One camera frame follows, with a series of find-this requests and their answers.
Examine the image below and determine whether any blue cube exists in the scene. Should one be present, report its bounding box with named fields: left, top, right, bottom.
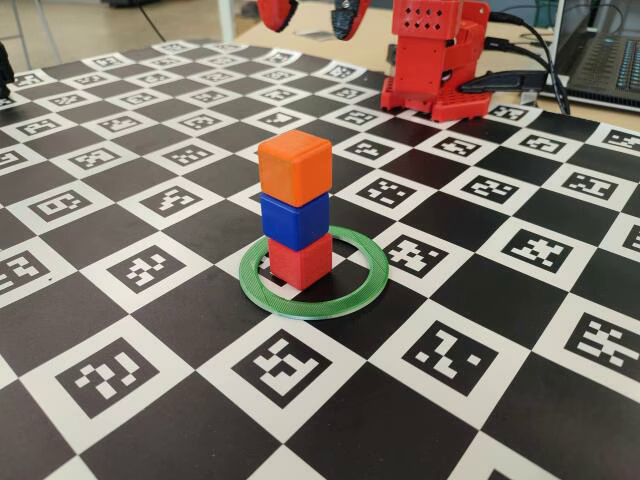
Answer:
left=259, top=189, right=331, bottom=252

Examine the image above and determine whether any white pole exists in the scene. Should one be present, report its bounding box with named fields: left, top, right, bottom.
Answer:
left=218, top=0, right=236, bottom=45

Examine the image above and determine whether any black usb cable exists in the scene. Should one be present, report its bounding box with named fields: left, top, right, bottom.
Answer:
left=488, top=10, right=564, bottom=101
left=483, top=38, right=571, bottom=116

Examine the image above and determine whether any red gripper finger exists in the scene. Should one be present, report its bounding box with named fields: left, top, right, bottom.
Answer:
left=257, top=0, right=300, bottom=34
left=331, top=0, right=372, bottom=41

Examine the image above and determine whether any small black stand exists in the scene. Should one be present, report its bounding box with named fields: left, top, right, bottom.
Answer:
left=0, top=42, right=16, bottom=99

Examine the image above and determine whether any orange cube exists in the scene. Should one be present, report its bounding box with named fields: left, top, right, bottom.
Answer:
left=257, top=129, right=334, bottom=209

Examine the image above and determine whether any small printed marker sheet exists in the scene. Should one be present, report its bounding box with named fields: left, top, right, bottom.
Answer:
left=293, top=28, right=341, bottom=43

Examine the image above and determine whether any red cube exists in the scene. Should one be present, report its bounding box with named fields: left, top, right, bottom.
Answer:
left=267, top=232, right=335, bottom=291

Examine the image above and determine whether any checkerboard marker mat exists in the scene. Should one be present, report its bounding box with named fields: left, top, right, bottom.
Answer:
left=0, top=39, right=640, bottom=480

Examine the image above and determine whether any thick black plug cable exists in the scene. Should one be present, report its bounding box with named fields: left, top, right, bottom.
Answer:
left=458, top=69, right=549, bottom=96

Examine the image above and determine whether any green ring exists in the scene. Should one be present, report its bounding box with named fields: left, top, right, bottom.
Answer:
left=238, top=224, right=390, bottom=320

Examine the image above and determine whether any black laptop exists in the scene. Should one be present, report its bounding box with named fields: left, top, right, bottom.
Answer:
left=549, top=0, right=640, bottom=109

